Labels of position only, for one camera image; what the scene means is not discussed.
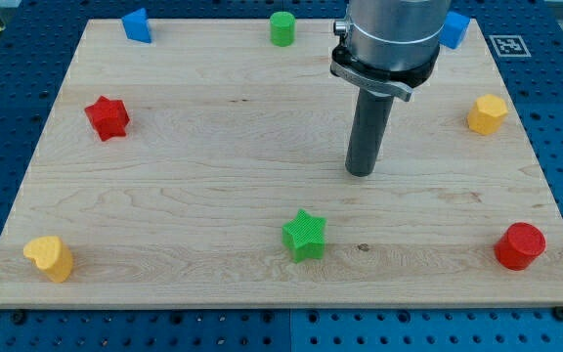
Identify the blue cube block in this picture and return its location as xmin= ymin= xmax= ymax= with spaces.
xmin=439 ymin=11 xmax=470 ymax=49

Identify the green star block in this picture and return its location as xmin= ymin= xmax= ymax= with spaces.
xmin=281 ymin=208 xmax=326 ymax=263

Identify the red star block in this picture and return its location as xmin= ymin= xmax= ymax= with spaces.
xmin=84 ymin=96 xmax=130 ymax=142

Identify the yellow hexagon block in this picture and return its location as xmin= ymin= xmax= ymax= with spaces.
xmin=467 ymin=94 xmax=508 ymax=135

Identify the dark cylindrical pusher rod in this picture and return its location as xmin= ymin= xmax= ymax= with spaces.
xmin=345 ymin=89 xmax=394 ymax=177

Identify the red cylinder block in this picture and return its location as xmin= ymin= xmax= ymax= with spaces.
xmin=494 ymin=222 xmax=546 ymax=271

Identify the wooden board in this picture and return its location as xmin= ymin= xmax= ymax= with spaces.
xmin=0 ymin=20 xmax=563 ymax=310

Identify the white fiducial marker tag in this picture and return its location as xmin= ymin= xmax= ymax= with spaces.
xmin=490 ymin=34 xmax=531 ymax=58

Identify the yellow heart block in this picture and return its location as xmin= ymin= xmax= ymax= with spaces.
xmin=23 ymin=236 xmax=74 ymax=284

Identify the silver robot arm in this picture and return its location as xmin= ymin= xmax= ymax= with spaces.
xmin=330 ymin=0 xmax=451 ymax=102

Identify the blue triangle block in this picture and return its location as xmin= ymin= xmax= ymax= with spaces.
xmin=121 ymin=8 xmax=152 ymax=44

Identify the green cylinder block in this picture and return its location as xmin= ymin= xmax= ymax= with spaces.
xmin=269 ymin=11 xmax=296 ymax=47

